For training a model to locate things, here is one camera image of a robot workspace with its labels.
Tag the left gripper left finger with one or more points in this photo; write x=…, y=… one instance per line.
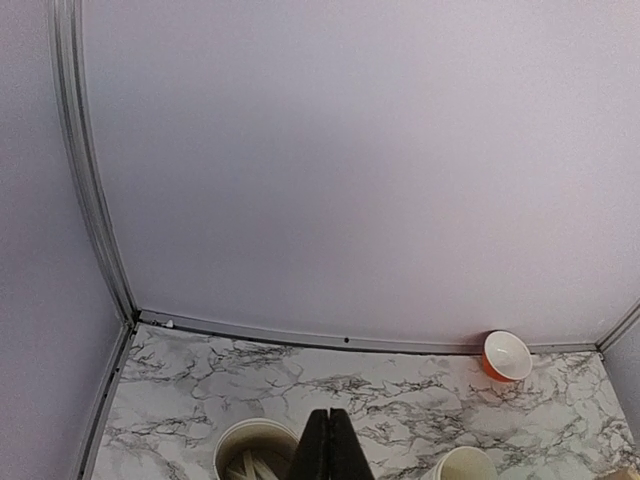
x=311, y=458

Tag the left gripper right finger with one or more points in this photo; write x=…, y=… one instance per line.
x=347, y=459

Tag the brown paper bag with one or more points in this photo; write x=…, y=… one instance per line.
x=627, y=473

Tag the white cylindrical straw holder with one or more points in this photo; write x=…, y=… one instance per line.
x=256, y=448

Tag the short white wrapped straw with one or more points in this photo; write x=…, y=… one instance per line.
x=257, y=464

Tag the stacked white paper cups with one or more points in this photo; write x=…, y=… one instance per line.
x=463, y=463

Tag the orange and white bowl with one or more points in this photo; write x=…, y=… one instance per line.
x=506, y=358

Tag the right aluminium frame post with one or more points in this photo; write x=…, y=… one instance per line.
x=629, y=319

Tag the aluminium frame post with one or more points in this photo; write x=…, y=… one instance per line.
x=65, y=25
x=629, y=319

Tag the left aluminium frame post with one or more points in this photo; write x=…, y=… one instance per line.
x=65, y=25

